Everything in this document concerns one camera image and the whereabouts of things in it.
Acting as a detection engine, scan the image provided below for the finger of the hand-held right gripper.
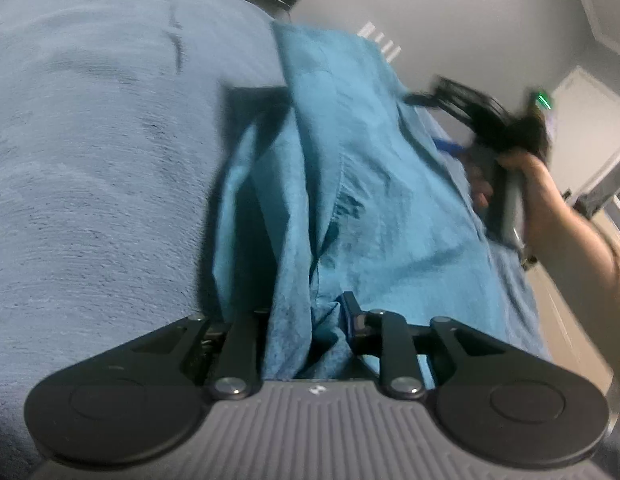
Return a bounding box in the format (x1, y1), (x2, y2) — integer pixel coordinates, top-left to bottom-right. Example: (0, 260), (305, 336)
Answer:
(404, 76), (496, 122)
(432, 136), (474, 154)

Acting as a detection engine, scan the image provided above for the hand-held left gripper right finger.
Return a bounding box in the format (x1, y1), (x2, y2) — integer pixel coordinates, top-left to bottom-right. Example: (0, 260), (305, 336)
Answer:
(341, 292), (537, 402)

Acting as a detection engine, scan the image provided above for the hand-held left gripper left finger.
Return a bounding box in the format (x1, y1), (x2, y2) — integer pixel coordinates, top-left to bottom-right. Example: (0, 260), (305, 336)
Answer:
(107, 309), (271, 402)

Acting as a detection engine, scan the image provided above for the teal hoodie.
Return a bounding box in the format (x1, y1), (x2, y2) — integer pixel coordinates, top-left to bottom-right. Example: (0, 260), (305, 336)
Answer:
(210, 21), (541, 381)

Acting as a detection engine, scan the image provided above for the person's right forearm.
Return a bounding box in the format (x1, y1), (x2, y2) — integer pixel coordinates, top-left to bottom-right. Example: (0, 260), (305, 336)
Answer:
(527, 204), (620, 377)

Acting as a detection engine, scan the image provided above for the person's right hand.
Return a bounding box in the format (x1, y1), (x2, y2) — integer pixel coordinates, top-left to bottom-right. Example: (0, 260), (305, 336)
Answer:
(464, 151), (572, 255)

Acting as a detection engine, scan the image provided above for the white door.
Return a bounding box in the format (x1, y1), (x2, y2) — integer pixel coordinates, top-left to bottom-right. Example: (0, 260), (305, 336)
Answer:
(547, 66), (620, 201)

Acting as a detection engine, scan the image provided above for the blue-grey fleece blanket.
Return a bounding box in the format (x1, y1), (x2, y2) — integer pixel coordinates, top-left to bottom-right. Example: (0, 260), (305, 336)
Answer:
(0, 0), (556, 476)

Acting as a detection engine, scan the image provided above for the metal frame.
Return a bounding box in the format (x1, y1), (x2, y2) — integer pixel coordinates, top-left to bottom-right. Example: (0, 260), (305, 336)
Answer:
(565, 157), (620, 221)

